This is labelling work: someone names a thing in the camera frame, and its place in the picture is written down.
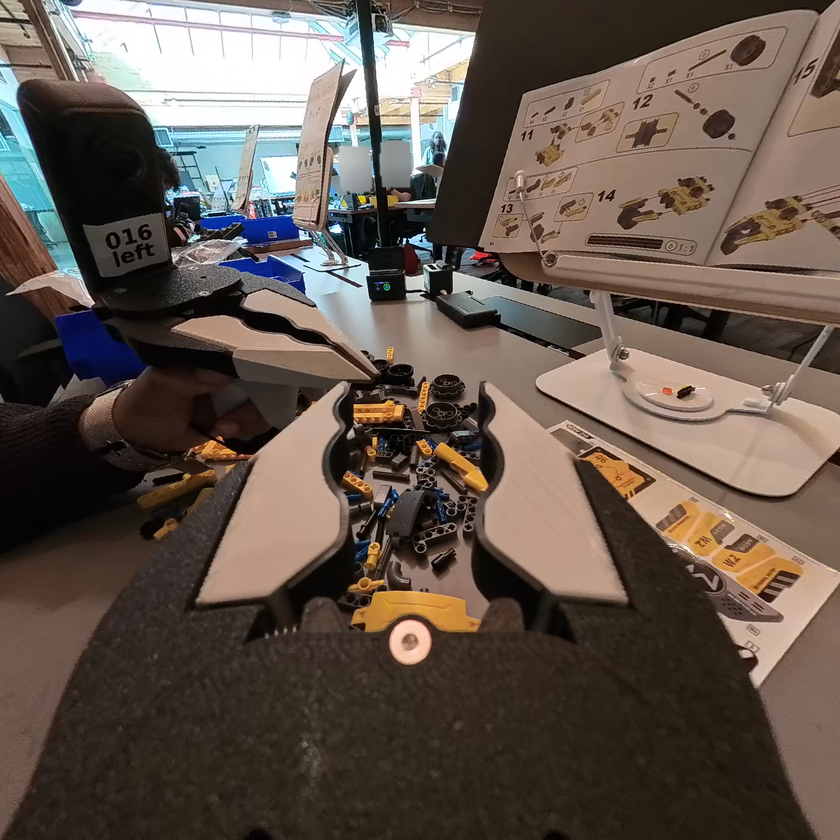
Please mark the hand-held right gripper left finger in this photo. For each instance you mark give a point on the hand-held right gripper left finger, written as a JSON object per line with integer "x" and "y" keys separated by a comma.
{"x": 289, "y": 499}

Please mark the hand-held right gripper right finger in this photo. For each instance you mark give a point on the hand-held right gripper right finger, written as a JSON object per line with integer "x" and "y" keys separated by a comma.
{"x": 544, "y": 512}

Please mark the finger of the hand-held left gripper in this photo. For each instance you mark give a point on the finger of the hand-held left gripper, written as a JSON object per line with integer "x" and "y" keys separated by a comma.
{"x": 275, "y": 358}
{"x": 295, "y": 315}

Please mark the pile of building block pieces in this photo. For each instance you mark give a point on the pile of building block pieces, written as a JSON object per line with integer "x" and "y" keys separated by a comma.
{"x": 426, "y": 459}

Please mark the person's left forearm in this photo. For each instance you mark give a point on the person's left forearm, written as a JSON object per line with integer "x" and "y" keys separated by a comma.
{"x": 46, "y": 459}

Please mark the person's left hand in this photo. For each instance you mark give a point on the person's left hand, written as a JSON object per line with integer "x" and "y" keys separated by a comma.
{"x": 170, "y": 407}

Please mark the blue plastic bin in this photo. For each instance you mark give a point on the blue plastic bin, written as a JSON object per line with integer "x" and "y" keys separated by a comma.
{"x": 282, "y": 272}
{"x": 262, "y": 228}

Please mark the black charger case with display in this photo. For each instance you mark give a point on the black charger case with display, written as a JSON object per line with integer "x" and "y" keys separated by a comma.
{"x": 386, "y": 272}

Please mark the white paper sheet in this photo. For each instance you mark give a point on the white paper sheet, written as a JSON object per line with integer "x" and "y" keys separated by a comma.
{"x": 46, "y": 285}

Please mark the small black box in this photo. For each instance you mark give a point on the small black box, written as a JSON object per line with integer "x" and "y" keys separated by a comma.
{"x": 438, "y": 279}

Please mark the cardboard-backed booklet on stand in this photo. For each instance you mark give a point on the cardboard-backed booklet on stand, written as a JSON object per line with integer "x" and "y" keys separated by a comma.
{"x": 321, "y": 164}

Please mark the narrow cardboard-backed booklet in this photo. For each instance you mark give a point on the narrow cardboard-backed booklet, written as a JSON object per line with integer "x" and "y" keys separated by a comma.
{"x": 246, "y": 164}

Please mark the flat black box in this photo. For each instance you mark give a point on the flat black box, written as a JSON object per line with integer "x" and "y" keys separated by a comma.
{"x": 467, "y": 310}

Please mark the sticker sheet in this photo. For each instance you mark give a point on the sticker sheet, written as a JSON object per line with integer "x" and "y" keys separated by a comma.
{"x": 715, "y": 544}

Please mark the silver wristwatch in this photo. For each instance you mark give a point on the silver wristwatch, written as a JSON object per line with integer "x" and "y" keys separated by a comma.
{"x": 102, "y": 420}

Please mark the white book stand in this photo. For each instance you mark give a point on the white book stand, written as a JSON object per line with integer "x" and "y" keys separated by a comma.
{"x": 722, "y": 446}

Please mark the black chair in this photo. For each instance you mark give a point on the black chair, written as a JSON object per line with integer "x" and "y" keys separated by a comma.
{"x": 29, "y": 348}

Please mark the black pole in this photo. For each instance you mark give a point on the black pole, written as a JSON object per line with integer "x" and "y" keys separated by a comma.
{"x": 369, "y": 118}

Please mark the black panel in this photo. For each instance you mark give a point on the black panel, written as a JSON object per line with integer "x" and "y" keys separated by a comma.
{"x": 505, "y": 65}

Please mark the open instruction booklet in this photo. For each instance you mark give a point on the open instruction booklet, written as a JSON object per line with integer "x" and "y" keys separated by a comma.
{"x": 656, "y": 164}

